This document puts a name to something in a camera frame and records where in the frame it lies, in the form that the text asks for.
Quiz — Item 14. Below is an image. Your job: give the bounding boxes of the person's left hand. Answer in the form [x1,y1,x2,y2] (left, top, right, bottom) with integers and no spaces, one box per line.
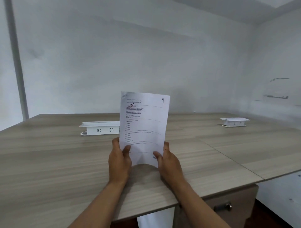
[108,137,132,185]

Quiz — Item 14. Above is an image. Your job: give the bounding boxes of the person's right hand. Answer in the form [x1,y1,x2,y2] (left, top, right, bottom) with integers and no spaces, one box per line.
[153,142,184,184]

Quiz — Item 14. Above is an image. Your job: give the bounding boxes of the white printed paper sheet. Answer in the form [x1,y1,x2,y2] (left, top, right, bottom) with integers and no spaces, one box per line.
[119,91,171,169]

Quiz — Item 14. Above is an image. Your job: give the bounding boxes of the person's right forearm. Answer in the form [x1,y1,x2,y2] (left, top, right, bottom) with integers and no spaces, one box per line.
[165,180,231,228]

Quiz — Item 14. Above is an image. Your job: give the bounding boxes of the person's left forearm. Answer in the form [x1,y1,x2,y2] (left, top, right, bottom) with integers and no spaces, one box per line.
[68,180,126,228]

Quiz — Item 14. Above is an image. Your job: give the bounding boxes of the large white desk power socket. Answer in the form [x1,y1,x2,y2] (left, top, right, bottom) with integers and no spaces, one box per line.
[79,121,121,136]

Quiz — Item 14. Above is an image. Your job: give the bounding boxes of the white paper under desk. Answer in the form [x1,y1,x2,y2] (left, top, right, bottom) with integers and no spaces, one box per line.
[137,207,175,228]

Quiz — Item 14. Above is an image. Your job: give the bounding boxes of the wooden drawer cabinet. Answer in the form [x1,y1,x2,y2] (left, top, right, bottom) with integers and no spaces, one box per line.
[174,183,259,228]

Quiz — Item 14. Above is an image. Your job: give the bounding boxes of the small white desk power socket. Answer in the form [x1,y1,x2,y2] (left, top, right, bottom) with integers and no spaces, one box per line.
[220,117,250,128]

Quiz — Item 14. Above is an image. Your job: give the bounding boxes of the metal drawer handle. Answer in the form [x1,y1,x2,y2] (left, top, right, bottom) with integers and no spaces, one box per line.
[213,202,232,212]

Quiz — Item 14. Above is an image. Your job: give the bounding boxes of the grey vertical wall pipe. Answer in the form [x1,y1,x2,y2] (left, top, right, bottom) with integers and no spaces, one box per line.
[5,0,29,119]

